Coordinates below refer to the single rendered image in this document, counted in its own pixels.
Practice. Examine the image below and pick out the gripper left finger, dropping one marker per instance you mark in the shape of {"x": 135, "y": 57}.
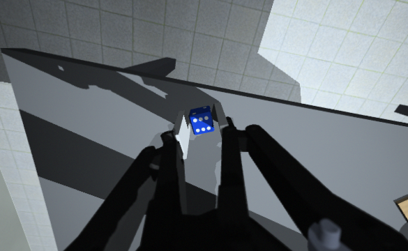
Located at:
{"x": 160, "y": 171}

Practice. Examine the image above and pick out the blue die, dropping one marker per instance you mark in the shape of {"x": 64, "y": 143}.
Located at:
{"x": 201, "y": 120}

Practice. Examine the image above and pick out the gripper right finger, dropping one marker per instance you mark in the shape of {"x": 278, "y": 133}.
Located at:
{"x": 328, "y": 222}

